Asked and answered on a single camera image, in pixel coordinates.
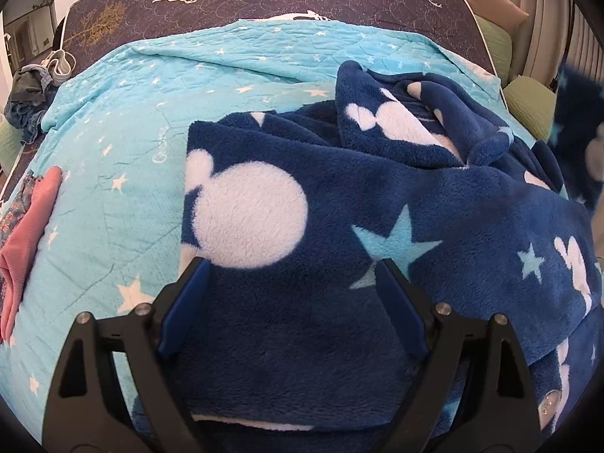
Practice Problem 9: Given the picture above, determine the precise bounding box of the pink ribbed cloth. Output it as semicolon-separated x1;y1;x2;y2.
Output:
0;166;64;343

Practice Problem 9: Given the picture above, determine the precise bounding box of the navy fleece garment white print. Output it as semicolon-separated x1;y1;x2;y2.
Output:
132;60;604;453

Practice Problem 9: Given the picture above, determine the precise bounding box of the pale pleated curtain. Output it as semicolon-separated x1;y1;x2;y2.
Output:
500;0;596;105

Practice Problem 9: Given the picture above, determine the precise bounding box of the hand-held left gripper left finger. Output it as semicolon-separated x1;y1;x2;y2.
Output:
42;256;211;453

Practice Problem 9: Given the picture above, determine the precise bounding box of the green cloth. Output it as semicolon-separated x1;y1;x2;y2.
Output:
0;118;25;173

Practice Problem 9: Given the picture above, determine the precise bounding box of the floral patterned cloth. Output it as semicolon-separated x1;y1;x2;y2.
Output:
0;174;39;293

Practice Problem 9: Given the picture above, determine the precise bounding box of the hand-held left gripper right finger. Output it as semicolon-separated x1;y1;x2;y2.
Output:
374;258;541;453

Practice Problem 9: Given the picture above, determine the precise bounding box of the dark deer print mattress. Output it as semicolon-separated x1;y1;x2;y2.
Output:
0;0;503;208

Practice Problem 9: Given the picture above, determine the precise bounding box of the wall mirror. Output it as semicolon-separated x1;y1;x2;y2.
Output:
2;0;55;60

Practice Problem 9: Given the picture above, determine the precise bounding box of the white grey small garment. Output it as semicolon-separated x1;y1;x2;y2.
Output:
44;49;77;86

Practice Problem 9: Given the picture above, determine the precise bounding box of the pile of denim clothes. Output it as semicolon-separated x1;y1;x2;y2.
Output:
4;63;60;145

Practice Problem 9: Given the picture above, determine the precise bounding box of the beige pillow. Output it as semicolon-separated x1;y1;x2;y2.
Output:
465;0;530;30

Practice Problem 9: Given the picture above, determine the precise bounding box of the light blue star quilt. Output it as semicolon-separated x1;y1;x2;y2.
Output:
0;19;567;435

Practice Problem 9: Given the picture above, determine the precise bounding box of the green textured pillow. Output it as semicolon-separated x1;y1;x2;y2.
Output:
473;14;513;82
501;75;558;143

